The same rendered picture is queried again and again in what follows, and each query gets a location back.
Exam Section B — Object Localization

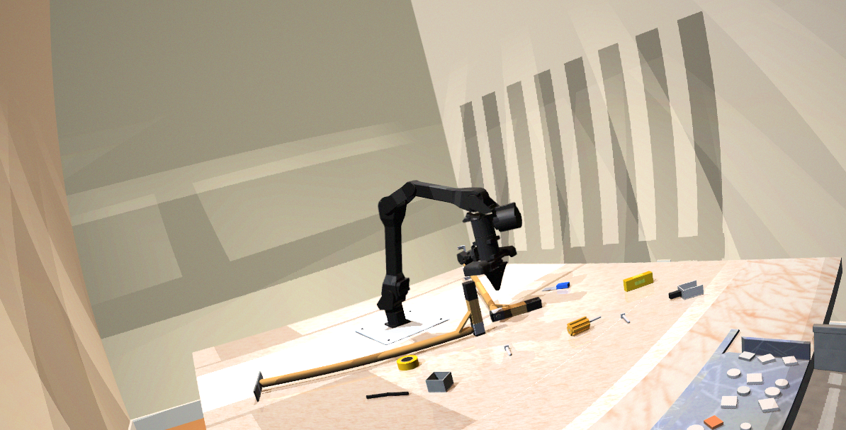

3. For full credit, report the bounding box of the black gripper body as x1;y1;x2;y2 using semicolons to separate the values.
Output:
463;233;517;276

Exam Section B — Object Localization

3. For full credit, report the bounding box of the orange square tile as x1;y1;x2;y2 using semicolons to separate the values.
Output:
704;416;723;430

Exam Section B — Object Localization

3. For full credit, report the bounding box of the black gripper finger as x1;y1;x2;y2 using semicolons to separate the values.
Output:
484;266;500;290
496;261;507;286

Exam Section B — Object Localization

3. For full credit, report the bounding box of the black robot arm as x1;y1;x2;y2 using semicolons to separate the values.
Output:
377;180;522;328

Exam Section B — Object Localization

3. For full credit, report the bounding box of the grey square tile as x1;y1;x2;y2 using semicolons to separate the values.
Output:
757;354;776;364

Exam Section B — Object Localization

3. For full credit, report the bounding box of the yellow rectangular block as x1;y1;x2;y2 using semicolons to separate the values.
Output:
623;271;653;292

